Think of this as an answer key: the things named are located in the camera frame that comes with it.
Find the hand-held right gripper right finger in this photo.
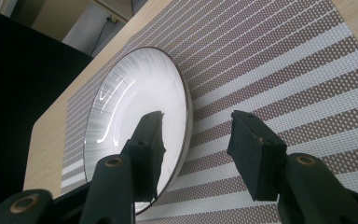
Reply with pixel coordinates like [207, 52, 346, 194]
[226, 109, 358, 224]

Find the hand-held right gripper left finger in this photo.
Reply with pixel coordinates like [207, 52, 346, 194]
[79, 110, 168, 224]

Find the white plate with dark rim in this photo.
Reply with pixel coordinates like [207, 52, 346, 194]
[82, 46, 194, 216]

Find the striped woven placemat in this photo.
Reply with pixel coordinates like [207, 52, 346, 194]
[61, 0, 358, 224]

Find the black curtain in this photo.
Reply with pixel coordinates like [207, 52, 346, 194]
[0, 4, 94, 224]

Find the yellow plug with black cable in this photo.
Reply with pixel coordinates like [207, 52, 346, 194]
[89, 15, 119, 58]

